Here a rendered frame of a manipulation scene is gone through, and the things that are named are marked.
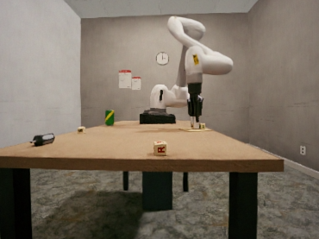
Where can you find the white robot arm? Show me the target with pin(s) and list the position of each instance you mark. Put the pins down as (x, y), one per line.
(193, 64)

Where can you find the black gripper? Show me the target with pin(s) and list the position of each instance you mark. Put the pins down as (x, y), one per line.
(195, 103)

